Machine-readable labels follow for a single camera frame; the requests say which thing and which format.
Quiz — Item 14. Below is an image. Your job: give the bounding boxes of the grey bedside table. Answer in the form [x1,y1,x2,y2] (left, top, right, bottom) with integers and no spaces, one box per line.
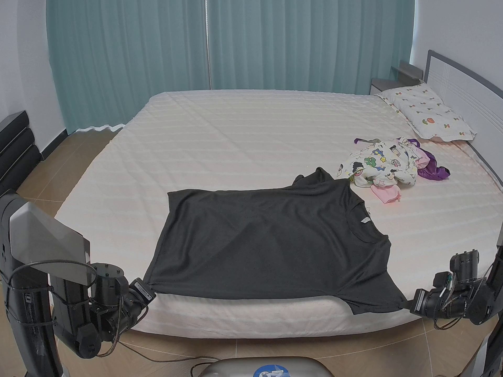
[370,60,425,95]

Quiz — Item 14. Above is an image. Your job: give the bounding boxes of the purple garment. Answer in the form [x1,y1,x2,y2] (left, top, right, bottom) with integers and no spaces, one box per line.
[354,137,450,182]

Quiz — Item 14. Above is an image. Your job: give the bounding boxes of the blue-green curtain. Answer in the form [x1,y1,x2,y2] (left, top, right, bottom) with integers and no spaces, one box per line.
[206,0,417,96]
[46,0,213,135]

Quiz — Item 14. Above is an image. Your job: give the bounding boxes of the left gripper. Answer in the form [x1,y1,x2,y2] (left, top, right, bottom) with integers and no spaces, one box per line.
[128,277,157,305]

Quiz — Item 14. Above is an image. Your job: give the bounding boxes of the white printed pillow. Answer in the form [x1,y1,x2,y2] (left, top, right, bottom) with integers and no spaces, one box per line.
[376,83,477,143]

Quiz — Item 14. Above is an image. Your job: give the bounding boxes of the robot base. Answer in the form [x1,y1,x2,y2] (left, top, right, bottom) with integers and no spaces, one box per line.
[206,357,331,377]

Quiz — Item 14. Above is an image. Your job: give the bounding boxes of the black T-shirt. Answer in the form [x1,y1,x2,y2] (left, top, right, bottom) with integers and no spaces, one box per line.
[143,167,409,315]

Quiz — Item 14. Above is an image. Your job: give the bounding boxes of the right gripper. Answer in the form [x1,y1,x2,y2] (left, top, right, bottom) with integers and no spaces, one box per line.
[409,288,433,317]

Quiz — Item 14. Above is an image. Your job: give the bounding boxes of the black chest of drawers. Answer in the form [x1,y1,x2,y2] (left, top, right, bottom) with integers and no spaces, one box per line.
[0,110,42,196]

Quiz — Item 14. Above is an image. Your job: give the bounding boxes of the bed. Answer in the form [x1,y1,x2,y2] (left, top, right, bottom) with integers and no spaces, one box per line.
[55,49,503,339]

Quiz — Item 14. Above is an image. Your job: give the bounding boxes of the black cable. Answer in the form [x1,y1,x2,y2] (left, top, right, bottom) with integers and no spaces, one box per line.
[120,340,214,377]

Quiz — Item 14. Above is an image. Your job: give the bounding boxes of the pink garment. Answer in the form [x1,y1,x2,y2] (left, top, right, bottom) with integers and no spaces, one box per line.
[369,149,429,205]

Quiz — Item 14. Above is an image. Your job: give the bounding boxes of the white printed pyjama top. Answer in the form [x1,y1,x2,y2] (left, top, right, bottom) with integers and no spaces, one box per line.
[336,138,419,190]

